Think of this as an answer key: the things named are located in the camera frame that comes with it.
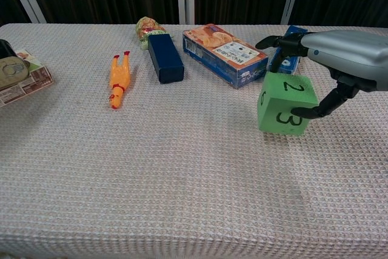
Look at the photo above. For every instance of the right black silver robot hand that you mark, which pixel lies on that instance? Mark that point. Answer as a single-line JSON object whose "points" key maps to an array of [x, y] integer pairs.
{"points": [[348, 55]]}

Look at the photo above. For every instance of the green numbered foam cube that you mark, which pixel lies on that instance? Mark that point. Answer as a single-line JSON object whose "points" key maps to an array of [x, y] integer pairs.
{"points": [[282, 95]]}

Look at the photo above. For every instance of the slim blue printed box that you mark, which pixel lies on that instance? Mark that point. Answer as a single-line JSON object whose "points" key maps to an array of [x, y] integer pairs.
{"points": [[289, 63]]}

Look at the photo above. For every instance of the orange biscuit box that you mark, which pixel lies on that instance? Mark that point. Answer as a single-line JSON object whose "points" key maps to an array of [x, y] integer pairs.
{"points": [[221, 52]]}

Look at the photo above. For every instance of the dark blue rectangular box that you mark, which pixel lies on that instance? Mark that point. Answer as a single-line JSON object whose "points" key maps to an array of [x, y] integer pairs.
{"points": [[166, 57]]}

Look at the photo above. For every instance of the green yellow snack packet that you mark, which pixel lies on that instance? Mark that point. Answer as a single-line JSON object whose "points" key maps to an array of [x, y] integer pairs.
{"points": [[147, 28]]}

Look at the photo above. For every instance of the beige waffle tablecloth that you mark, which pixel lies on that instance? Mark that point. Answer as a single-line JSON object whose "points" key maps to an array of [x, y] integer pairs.
{"points": [[169, 165]]}

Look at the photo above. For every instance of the orange rubber chicken toy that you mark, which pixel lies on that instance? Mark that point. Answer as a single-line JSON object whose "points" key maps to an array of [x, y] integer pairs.
{"points": [[120, 77]]}

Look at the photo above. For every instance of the red white food carton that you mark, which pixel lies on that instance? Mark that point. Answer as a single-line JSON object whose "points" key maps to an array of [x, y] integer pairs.
{"points": [[33, 81]]}

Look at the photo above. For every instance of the black gold tin can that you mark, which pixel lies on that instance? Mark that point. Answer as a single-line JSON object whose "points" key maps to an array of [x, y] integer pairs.
{"points": [[10, 68]]}

